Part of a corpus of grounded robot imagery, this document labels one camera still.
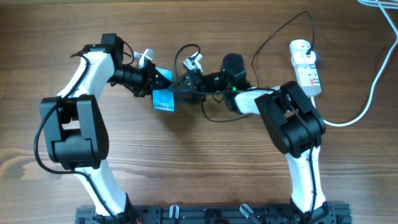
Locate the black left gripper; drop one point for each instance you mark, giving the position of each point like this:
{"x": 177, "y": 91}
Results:
{"x": 151, "y": 76}

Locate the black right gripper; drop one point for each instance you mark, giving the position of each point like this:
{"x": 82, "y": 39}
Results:
{"x": 196, "y": 78}

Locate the turquoise screen smartphone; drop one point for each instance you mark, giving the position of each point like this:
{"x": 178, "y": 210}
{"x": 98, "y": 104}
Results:
{"x": 164, "y": 99}

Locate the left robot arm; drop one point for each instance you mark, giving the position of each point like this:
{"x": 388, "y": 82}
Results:
{"x": 72, "y": 138}

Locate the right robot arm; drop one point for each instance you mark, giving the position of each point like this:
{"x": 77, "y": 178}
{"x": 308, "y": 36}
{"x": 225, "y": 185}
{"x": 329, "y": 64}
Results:
{"x": 292, "y": 122}

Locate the white charger plug adapter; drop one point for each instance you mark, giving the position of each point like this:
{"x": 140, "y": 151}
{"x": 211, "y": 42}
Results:
{"x": 303, "y": 59}

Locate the white power strip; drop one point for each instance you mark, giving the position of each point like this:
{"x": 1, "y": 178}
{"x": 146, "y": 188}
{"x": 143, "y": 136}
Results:
{"x": 307, "y": 77}

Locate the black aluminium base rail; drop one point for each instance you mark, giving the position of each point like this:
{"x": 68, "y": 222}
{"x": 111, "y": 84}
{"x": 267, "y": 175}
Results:
{"x": 328, "y": 213}

